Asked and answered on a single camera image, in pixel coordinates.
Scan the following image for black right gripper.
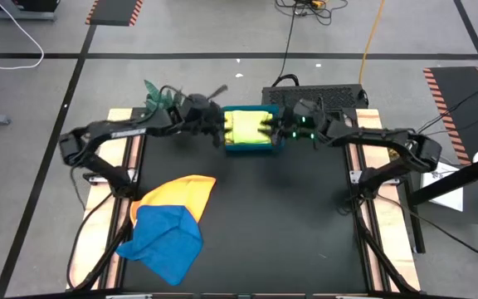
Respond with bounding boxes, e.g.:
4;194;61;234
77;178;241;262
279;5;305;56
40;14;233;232
259;98;334;150

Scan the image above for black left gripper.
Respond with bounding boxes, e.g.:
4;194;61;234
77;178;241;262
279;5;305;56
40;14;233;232
176;85;234;149

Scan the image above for yellow microfiber towel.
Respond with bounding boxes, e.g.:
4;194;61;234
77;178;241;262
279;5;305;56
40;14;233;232
223;110;236;145

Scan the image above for green microfiber towel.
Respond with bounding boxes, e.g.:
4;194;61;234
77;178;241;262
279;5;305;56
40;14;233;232
230;110;274;145

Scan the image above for orange microfiber towel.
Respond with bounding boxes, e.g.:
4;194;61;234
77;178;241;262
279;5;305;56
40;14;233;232
129;174;217;228

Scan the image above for blue microfiber towel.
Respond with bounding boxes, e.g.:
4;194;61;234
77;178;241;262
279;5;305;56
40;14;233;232
115;204;204;287

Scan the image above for blue plastic bin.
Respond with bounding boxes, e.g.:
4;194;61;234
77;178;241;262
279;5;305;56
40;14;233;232
221;104;285;157

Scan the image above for black perforated computer case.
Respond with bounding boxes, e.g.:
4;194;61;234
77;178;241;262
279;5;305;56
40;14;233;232
261;84;369;111

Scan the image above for green plant in white pot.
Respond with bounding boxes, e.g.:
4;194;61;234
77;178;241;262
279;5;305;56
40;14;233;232
144;79;184;112

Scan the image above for black hazard-striped floor mat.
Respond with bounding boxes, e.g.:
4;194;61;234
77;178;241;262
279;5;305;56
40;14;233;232
84;0;144;27
422;66;478;167

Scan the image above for light wooden board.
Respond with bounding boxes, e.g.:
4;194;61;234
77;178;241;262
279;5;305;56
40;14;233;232
346;108;422;292
65;108;143;291

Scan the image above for white paper sheet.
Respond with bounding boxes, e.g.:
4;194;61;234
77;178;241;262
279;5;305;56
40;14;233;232
420;161;465;213

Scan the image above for black metal beam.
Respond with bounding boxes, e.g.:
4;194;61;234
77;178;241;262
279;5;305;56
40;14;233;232
404;149;478;207

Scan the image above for dark side stand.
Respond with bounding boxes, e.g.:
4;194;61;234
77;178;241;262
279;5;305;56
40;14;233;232
402;165;478;255

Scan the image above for black floor cable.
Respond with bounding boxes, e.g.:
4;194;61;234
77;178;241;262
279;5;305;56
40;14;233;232
271;0;302;88

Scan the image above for black metal table frame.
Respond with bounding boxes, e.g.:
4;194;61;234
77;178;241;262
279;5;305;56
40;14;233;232
97;106;389;299

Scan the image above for tangled black cable bundle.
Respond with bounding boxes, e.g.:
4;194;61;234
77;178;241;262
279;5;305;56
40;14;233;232
275;0;348;27

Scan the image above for yellow floor cable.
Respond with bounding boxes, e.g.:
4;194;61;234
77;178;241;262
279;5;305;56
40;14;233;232
358;0;388;86

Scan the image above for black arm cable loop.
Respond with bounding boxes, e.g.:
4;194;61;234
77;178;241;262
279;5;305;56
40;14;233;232
66;193;118;290

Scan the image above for white floor cable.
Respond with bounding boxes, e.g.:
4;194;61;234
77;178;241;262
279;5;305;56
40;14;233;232
0;0;45;71

